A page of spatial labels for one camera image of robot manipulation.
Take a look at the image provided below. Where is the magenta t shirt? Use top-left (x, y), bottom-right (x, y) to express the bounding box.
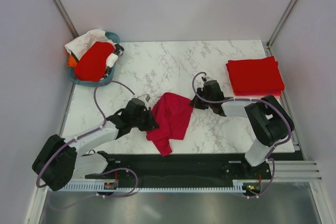
top-left (146, 92), bottom-right (193, 156)

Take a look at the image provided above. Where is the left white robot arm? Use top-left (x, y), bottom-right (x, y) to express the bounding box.
top-left (32, 94), bottom-right (159, 191)

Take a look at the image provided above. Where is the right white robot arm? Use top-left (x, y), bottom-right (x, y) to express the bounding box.
top-left (190, 77), bottom-right (295, 179)

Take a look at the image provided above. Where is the folded orange t shirt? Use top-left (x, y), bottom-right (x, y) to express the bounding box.
top-left (233, 91), bottom-right (281, 97)

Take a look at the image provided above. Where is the folded red t shirt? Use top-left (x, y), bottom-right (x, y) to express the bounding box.
top-left (226, 56), bottom-right (285, 92)

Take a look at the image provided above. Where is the black white garment in basket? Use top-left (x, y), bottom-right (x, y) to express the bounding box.
top-left (104, 44), bottom-right (124, 78)

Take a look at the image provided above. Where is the red t shirt in basket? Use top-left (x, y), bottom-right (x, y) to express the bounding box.
top-left (74, 42), bottom-right (115, 82)

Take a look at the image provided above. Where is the orange garment in basket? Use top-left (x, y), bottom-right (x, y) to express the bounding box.
top-left (67, 55), bottom-right (78, 68)

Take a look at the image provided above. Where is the teal laundry basket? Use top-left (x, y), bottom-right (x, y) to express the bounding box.
top-left (67, 32), bottom-right (120, 87)

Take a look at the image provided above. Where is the white t shirt in basket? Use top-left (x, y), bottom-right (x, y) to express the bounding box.
top-left (65, 29), bottom-right (108, 60)

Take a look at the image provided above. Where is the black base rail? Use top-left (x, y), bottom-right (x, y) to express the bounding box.
top-left (83, 152), bottom-right (274, 188)

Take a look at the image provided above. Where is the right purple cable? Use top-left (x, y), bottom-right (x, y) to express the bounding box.
top-left (193, 71), bottom-right (292, 200)

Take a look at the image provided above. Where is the purple cable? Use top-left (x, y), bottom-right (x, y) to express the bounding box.
top-left (35, 80), bottom-right (142, 200)
top-left (193, 71), bottom-right (292, 200)

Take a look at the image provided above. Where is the right aluminium frame post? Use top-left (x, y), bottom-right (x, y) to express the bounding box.
top-left (264, 0), bottom-right (299, 50)

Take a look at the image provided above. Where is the aluminium frame post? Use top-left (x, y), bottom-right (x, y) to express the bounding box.
top-left (264, 0), bottom-right (299, 50)
top-left (52, 0), bottom-right (78, 38)

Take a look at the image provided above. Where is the white slotted cable duct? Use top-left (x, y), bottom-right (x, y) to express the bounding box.
top-left (59, 180), bottom-right (261, 193)

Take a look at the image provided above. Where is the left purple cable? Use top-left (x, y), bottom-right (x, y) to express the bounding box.
top-left (35, 80), bottom-right (142, 200)

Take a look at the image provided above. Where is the left aluminium frame post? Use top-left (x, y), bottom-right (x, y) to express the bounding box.
top-left (52, 0), bottom-right (78, 38)

